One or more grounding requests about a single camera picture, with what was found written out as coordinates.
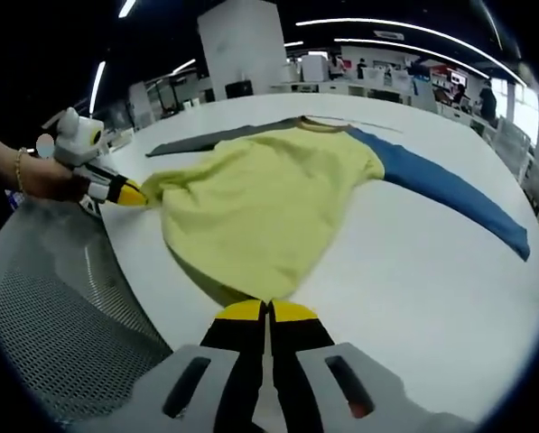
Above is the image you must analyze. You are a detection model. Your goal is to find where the black cabinet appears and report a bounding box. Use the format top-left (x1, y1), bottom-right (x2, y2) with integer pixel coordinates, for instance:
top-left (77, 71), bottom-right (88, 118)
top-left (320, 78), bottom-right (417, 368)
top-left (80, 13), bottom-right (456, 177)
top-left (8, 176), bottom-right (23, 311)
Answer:
top-left (226, 79), bottom-right (255, 99)

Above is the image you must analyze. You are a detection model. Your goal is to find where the white cabinet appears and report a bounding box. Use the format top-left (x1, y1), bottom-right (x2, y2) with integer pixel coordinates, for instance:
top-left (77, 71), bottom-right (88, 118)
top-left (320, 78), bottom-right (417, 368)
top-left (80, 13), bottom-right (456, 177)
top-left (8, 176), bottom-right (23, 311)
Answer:
top-left (302, 53), bottom-right (329, 82)

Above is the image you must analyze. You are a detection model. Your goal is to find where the grey mesh chair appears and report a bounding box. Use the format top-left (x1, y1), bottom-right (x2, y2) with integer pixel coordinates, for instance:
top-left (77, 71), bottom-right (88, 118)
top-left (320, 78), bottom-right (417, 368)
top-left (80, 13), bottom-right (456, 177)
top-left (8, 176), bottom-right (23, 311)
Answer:
top-left (0, 198), bottom-right (175, 425)

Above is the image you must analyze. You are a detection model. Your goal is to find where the gold bracelet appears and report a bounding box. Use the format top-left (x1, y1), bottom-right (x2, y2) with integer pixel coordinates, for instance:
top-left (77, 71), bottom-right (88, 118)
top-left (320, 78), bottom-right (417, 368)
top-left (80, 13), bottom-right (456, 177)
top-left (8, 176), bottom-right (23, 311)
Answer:
top-left (14, 146), bottom-right (30, 194)

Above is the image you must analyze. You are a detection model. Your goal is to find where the long ceiling light strip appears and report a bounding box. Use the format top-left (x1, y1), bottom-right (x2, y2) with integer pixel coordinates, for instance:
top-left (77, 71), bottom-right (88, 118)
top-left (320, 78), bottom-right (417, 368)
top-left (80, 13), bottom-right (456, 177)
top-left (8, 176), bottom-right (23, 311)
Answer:
top-left (295, 18), bottom-right (525, 85)

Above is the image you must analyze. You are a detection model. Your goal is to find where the person's left hand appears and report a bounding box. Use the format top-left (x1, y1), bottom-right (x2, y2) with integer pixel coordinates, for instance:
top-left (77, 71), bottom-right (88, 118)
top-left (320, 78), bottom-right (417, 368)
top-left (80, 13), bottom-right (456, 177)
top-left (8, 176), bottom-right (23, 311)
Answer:
top-left (24, 155), bottom-right (89, 202)

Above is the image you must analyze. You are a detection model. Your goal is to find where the yellow blue grey long-sleeve garment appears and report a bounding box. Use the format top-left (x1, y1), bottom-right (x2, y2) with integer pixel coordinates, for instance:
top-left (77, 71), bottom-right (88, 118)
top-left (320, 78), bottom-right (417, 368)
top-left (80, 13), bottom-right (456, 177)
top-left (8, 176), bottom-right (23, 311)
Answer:
top-left (144, 115), bottom-right (531, 312)

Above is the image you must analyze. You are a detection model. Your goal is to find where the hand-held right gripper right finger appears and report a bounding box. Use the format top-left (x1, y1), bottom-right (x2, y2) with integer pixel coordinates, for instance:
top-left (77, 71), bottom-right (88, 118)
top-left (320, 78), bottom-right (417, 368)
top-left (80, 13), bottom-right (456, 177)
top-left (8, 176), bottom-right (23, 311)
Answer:
top-left (270, 299), bottom-right (476, 433)

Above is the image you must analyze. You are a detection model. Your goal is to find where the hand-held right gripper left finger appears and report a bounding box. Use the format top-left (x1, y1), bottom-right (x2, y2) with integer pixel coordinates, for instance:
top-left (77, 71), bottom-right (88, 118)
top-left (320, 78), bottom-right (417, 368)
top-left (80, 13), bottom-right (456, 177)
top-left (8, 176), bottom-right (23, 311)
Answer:
top-left (70, 299), bottom-right (269, 433)

